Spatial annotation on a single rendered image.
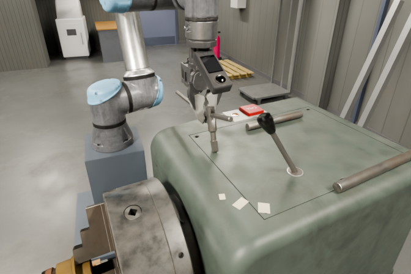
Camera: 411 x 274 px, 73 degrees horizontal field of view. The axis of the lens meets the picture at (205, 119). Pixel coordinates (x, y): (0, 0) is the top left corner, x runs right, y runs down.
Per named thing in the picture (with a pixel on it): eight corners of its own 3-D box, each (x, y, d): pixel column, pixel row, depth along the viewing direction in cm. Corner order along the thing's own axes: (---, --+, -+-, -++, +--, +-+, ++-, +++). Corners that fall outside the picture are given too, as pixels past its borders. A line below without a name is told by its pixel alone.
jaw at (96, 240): (126, 240, 66) (115, 191, 67) (129, 245, 61) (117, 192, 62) (76, 259, 61) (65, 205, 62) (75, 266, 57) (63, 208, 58)
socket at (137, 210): (123, 227, 55) (121, 218, 53) (128, 212, 58) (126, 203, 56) (139, 229, 55) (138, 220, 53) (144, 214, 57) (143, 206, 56)
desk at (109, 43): (102, 63, 627) (96, 29, 595) (99, 50, 742) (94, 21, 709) (134, 60, 651) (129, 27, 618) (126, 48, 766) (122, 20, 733)
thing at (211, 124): (221, 151, 69) (215, 106, 67) (213, 153, 69) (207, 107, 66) (216, 149, 71) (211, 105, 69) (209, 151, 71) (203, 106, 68)
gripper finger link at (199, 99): (196, 116, 77) (196, 84, 73) (205, 125, 72) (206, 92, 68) (185, 118, 75) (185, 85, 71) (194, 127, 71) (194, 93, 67)
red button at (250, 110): (253, 108, 96) (253, 103, 95) (263, 115, 91) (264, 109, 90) (238, 112, 94) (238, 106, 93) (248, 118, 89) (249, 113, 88)
